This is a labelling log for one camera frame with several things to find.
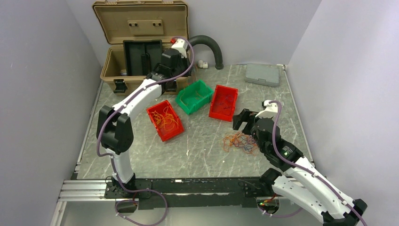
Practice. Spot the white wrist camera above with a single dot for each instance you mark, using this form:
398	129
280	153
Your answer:
181	45
270	109

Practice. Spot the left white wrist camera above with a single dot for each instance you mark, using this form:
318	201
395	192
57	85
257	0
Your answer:
181	45

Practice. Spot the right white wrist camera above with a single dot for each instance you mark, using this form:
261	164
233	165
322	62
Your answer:
270	109

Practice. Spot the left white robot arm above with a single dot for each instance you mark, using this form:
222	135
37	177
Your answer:
114	129

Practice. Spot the green plastic bin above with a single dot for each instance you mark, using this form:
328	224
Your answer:
194	96

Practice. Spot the small red plastic bin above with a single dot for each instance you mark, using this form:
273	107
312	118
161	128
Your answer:
165	120

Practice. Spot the aluminium frame rail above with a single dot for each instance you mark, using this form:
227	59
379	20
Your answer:
82	191

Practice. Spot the grey plastic organizer case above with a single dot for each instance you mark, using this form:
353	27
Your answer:
262	74

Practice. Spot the large red plastic bin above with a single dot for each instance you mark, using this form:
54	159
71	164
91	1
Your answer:
223	103

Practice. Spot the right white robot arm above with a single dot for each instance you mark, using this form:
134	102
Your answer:
294	177

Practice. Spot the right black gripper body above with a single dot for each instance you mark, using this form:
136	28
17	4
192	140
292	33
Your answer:
253	130

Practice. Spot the tan plastic toolbox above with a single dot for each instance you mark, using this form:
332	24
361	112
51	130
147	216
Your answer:
138	20

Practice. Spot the white pipe fitting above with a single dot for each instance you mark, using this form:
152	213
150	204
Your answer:
203	65

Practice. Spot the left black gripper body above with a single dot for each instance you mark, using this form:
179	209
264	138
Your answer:
183	66

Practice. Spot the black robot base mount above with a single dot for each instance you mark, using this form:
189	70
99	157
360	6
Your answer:
153	193

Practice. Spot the black toolbox tray insert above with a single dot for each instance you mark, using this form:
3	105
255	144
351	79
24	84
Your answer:
141	56

